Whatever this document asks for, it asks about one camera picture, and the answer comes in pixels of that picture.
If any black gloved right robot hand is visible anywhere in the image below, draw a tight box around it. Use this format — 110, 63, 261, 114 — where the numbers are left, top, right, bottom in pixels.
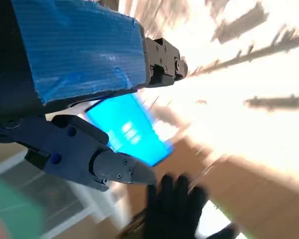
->
143, 174, 210, 239

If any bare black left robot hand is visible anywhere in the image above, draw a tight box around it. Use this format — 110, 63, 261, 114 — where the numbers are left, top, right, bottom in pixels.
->
0, 0, 189, 192

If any green cutting mat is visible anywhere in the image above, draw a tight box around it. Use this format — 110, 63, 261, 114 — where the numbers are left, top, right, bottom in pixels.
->
0, 176, 45, 239

